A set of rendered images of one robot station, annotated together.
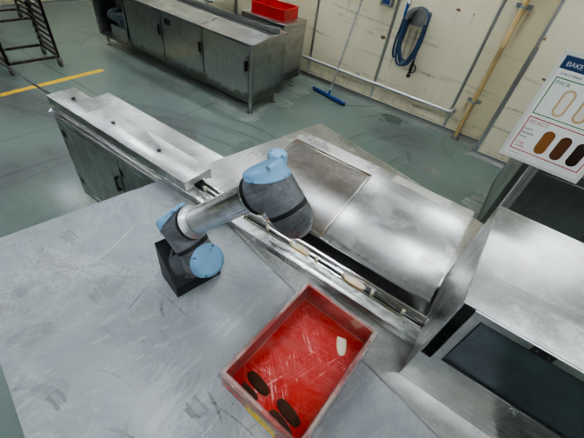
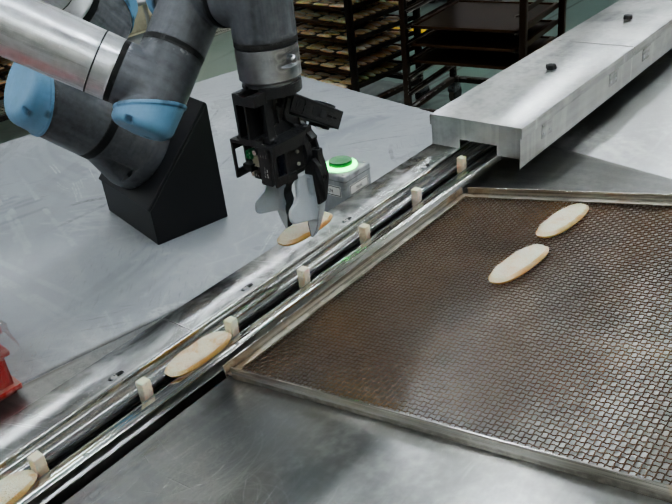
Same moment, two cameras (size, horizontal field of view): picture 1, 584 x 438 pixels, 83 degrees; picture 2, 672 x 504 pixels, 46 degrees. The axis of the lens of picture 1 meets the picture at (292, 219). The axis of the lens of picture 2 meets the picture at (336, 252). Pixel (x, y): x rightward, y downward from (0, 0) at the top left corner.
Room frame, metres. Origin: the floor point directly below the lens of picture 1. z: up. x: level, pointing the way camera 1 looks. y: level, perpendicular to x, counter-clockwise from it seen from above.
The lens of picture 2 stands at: (1.36, -0.78, 1.41)
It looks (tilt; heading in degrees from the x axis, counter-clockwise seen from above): 29 degrees down; 103
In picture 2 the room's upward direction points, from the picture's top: 7 degrees counter-clockwise
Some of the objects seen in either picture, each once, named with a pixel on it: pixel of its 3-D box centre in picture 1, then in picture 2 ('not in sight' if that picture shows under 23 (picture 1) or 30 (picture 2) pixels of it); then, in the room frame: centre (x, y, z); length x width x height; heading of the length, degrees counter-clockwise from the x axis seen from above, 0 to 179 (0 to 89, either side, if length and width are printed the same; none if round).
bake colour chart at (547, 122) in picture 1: (571, 121); not in sight; (1.36, -1.03, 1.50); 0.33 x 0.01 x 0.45; 60
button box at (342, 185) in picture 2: not in sight; (345, 195); (1.11, 0.39, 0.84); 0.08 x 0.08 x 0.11; 62
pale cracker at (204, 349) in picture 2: (301, 248); (198, 351); (1.00, -0.07, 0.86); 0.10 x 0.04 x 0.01; 62
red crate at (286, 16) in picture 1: (275, 9); not in sight; (4.88, 0.69, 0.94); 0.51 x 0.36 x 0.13; 66
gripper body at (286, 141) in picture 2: not in sight; (274, 129); (1.09, 0.09, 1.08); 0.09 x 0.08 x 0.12; 61
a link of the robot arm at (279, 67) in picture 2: not in sight; (270, 63); (1.10, 0.10, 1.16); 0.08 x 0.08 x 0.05
